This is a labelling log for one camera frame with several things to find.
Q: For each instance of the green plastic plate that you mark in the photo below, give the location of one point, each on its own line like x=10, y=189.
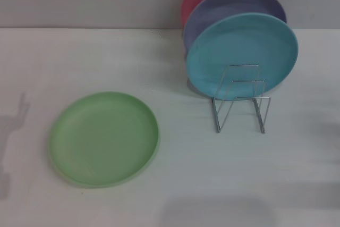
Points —
x=103, y=139

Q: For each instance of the cyan plastic plate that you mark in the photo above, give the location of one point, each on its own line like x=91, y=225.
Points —
x=239, y=49

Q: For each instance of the purple plastic plate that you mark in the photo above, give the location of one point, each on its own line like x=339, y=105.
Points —
x=220, y=6

